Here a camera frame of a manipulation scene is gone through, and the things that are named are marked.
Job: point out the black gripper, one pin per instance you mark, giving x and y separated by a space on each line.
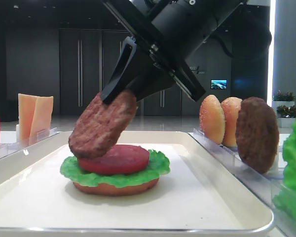
163 33

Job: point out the brown meat patty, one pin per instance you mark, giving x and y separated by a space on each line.
257 134
100 126

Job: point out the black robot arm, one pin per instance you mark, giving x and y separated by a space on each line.
242 36

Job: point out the red tomato slice on burger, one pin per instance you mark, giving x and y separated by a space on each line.
121 159

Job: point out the orange cheese slice right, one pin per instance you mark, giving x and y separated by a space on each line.
42 116

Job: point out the orange cheese slice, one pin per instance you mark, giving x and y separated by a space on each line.
26 108
42 116

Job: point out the orange cheese slice left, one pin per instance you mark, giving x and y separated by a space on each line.
26 108

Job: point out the green lettuce leaf on bun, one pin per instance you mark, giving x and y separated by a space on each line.
158 165

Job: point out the brown meat patty in rack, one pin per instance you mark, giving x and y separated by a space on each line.
257 134

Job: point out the green lettuce in rack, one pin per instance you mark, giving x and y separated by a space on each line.
293 170

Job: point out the dark door right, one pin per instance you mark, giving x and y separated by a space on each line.
164 103

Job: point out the dark door left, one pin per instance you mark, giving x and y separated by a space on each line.
79 70

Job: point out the sesame bun left in rack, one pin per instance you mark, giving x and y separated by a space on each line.
212 120

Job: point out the sesame bun behind patty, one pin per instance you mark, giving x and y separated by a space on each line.
231 107

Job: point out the bottom bun slice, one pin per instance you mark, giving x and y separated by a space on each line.
110 190

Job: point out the white rectangular tray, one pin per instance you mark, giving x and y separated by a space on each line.
198 198

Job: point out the potted plants in planter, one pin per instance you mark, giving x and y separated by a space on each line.
284 105

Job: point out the clear acrylic rack left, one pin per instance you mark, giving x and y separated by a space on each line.
14 145

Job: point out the clear acrylic rack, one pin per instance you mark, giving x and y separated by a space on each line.
14 145
269 187

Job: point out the clear acrylic rack right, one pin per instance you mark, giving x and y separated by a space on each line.
269 187

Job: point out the wall display screen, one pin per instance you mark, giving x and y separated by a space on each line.
219 84

